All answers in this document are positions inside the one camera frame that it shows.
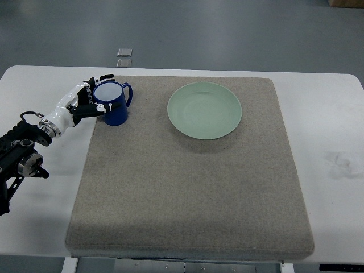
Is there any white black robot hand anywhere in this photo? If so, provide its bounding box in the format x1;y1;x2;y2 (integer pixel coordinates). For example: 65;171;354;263
38;74;115;138

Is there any blue mug white inside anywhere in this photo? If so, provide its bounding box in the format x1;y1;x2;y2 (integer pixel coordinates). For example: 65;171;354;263
93;81;133;126

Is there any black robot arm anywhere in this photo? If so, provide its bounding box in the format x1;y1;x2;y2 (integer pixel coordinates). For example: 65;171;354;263
1;111;52;215

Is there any lower floor socket plate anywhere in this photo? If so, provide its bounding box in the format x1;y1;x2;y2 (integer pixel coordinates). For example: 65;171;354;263
117;59;132;68

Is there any light green plate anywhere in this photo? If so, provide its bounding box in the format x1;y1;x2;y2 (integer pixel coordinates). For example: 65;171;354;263
167;82;242;140

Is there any beige fabric mat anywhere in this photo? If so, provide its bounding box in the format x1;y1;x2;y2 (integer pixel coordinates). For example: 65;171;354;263
65;76;315;261

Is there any cardboard box corner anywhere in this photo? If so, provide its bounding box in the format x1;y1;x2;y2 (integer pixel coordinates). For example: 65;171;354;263
328;0;364;8

